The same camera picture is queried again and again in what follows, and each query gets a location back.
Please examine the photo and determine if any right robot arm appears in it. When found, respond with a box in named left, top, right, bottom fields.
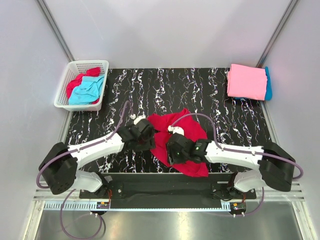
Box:
left=166, top=133, right=296, bottom=199

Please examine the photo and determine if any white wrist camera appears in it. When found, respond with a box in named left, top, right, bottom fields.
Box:
left=167, top=125, right=185, bottom=136
left=129, top=114, right=146, bottom=125

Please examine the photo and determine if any right controller board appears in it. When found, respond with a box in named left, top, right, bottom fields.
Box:
left=232, top=202, right=247, bottom=211

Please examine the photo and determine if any red t-shirt in basket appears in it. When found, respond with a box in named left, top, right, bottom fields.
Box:
left=65, top=66, right=102, bottom=105

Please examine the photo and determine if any controller board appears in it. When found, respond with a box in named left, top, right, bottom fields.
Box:
left=232, top=202, right=247, bottom=211
left=96, top=201, right=110, bottom=209

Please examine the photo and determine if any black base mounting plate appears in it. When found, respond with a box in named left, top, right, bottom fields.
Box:
left=78, top=172, right=257, bottom=210

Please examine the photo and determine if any right aluminium corner post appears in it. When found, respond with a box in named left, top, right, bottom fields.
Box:
left=256, top=0, right=300, bottom=68

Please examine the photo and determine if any aluminium corner post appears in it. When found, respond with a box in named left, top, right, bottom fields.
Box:
left=35, top=0, right=75, bottom=62
left=256, top=0, right=300, bottom=68

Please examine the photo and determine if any light blue t-shirt in basket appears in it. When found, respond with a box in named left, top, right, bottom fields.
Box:
left=68, top=74, right=105, bottom=106

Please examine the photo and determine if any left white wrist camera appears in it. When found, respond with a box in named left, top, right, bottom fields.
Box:
left=129, top=114, right=146, bottom=125

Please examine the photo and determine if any left controller board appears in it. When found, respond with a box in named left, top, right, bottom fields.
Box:
left=96, top=201, right=110, bottom=209

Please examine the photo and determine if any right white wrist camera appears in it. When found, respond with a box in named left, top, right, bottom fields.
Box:
left=167, top=125, right=185, bottom=136

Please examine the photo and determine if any left aluminium corner post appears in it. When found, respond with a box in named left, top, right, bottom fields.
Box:
left=35, top=0, right=75, bottom=62

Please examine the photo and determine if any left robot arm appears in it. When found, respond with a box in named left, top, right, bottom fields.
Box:
left=38, top=118, right=156, bottom=198

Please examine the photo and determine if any white plastic laundry basket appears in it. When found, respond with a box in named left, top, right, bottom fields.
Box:
left=54, top=59, right=109, bottom=112

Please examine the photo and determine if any folded pink t-shirt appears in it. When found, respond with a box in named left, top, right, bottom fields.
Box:
left=226, top=63, right=268, bottom=101

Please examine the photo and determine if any red t-shirt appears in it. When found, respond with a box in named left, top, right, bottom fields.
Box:
left=65, top=66, right=102, bottom=105
left=147, top=108, right=209, bottom=178

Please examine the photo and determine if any folded blue t-shirt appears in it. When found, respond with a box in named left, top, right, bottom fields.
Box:
left=233, top=66, right=273, bottom=101

